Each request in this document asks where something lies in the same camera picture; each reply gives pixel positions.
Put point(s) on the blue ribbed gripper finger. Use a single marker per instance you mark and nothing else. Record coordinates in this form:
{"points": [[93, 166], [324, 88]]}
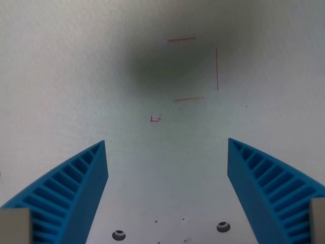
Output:
{"points": [[83, 193], [250, 193]]}

